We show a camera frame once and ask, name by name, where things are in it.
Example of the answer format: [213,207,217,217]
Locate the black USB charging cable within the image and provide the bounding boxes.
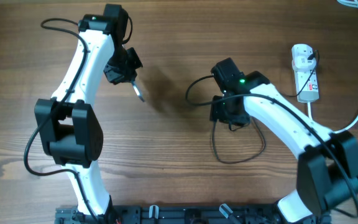
[211,49,320,165]

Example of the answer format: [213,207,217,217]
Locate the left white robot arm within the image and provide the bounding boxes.
[29,4,142,223]

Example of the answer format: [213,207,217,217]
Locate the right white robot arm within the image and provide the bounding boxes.
[210,58,358,223]

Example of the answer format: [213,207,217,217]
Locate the white charger plug adapter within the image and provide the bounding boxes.
[292,55,316,72]

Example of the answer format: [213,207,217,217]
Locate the white power strip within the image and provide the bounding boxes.
[291,44,319,103]

